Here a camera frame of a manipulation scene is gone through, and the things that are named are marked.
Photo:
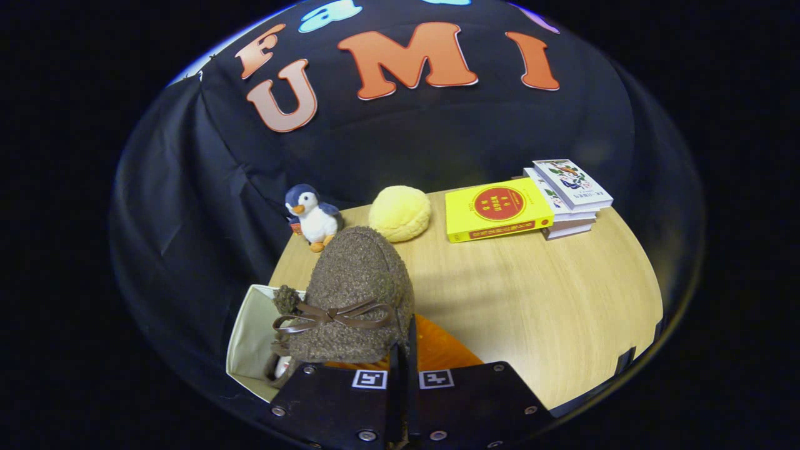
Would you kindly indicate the blue white penguin plush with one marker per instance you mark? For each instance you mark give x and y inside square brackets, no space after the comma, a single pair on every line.
[315,219]

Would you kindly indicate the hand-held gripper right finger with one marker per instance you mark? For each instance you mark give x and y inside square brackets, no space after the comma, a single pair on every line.
[413,387]

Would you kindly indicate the yellow plush bun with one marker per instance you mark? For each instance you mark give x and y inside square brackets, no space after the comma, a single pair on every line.
[400,214]

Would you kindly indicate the yellow book red circle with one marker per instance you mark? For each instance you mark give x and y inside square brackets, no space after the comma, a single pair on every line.
[497,209]

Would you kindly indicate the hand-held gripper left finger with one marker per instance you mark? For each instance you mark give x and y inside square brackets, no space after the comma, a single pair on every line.
[394,406]

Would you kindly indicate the white book brown edge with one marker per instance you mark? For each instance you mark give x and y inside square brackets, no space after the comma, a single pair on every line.
[565,230]

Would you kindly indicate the cream fabric storage box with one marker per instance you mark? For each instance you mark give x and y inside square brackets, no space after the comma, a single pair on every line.
[250,337]

